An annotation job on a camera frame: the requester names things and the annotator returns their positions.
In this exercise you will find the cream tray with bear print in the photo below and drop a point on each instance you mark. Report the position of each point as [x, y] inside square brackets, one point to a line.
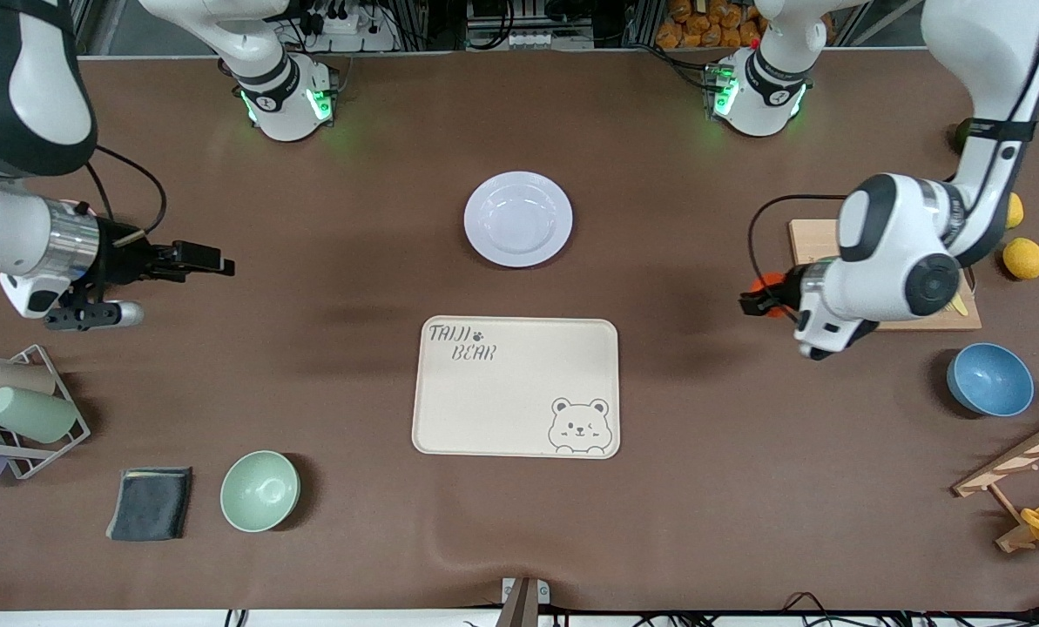
[502, 401]

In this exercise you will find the wooden cutting board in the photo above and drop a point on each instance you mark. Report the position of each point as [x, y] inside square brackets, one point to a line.
[811, 239]

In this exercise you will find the blue bowl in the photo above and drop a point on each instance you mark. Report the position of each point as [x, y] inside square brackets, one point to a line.
[994, 383]

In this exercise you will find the orange fruit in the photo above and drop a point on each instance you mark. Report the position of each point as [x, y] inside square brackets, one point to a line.
[757, 285]

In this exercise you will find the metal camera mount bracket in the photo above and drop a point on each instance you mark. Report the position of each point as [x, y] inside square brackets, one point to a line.
[519, 605]

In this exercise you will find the wooden dish rack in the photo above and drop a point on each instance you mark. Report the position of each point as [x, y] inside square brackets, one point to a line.
[1015, 457]

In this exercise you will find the dark green lime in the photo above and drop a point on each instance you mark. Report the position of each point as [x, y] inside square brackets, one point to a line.
[963, 135]

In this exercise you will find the dark grey folded cloth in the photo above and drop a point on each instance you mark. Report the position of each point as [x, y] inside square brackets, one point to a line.
[149, 505]

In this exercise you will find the beige cup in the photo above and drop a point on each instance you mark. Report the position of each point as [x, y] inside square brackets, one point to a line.
[14, 380]

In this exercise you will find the white power strip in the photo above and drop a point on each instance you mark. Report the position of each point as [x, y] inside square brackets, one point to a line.
[349, 30]
[549, 39]

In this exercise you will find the white round plate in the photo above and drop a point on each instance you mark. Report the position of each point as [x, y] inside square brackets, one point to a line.
[519, 219]

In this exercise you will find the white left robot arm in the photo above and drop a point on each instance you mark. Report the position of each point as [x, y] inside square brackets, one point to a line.
[893, 235]

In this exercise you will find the yellow lemon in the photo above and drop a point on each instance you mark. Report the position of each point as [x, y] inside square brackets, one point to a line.
[1024, 259]
[1015, 212]

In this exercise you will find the green cup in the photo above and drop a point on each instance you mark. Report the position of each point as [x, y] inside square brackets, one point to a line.
[31, 414]

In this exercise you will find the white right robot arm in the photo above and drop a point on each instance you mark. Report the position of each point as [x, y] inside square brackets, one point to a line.
[5, 226]

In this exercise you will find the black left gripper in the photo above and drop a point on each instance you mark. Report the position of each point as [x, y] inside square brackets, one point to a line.
[790, 290]

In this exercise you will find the bag of orange fruits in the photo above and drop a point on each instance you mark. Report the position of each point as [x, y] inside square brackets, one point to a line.
[711, 26]

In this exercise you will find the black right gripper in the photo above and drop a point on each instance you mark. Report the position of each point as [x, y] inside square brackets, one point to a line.
[123, 253]

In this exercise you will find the light green bowl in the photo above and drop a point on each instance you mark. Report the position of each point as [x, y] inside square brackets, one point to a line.
[259, 492]

